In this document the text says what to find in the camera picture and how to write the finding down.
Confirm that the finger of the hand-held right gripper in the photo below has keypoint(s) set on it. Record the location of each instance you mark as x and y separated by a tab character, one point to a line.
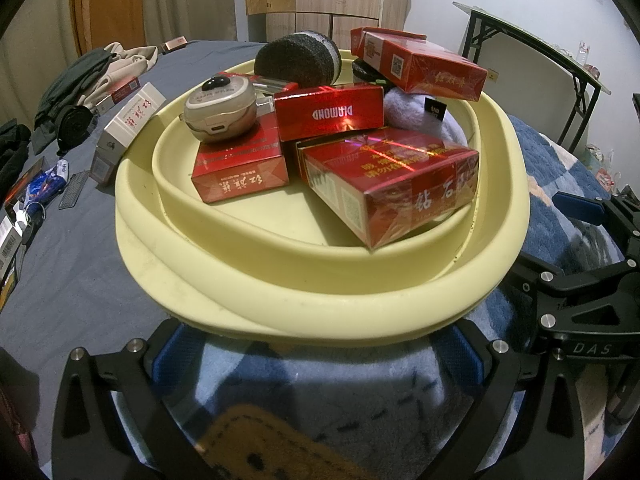
575	287
575	206

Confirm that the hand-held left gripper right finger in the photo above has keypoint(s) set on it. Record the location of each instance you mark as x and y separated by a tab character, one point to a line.
466	360

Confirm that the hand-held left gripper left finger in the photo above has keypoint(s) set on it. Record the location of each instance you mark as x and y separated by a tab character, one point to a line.
166	360

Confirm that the pale yellow plastic basin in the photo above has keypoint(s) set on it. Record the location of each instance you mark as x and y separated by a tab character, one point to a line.
310	280

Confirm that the large red cigarette box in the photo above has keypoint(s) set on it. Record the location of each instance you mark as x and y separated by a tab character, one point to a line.
395	185

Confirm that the light blue plush item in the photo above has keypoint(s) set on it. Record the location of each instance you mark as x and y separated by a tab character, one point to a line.
415	115

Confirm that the red cigarette box with barcode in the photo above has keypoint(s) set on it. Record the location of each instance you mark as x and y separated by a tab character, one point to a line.
430	70

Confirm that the red cigarette box gold print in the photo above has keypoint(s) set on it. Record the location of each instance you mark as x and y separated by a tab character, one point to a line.
240	170

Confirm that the beige round earbud case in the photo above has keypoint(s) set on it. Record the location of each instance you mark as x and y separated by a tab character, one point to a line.
220	107

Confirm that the glossy red cigarette box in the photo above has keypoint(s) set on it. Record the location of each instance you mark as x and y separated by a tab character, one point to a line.
327	112

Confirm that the black round sponge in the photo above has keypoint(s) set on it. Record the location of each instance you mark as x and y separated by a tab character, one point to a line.
297	60

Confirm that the blue white checkered blanket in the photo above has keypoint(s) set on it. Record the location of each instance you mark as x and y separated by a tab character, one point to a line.
560	170

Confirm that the grey bed sheet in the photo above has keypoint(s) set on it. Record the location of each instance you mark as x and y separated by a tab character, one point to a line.
65	270

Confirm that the black folding table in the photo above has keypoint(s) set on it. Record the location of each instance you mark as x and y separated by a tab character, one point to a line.
530	35

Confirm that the black ribbed strip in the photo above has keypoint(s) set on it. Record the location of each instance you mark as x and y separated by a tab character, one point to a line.
73	190

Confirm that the white barcode box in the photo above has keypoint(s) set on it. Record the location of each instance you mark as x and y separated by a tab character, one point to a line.
7	245

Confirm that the blue white tube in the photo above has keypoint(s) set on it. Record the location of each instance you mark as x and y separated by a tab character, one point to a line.
47	182

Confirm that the red black box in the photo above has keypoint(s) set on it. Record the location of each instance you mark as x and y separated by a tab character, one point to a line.
22	185

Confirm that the red white cigarette box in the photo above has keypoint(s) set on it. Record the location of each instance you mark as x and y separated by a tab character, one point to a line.
120	92

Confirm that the pile of clothes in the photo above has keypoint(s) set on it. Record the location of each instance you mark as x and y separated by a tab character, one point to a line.
100	72

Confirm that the pink small box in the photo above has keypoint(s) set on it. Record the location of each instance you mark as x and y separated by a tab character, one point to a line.
173	44

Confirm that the beige curtain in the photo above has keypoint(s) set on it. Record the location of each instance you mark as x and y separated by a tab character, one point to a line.
35	45

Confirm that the orange wooden door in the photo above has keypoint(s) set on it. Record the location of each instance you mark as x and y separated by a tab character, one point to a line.
110	0

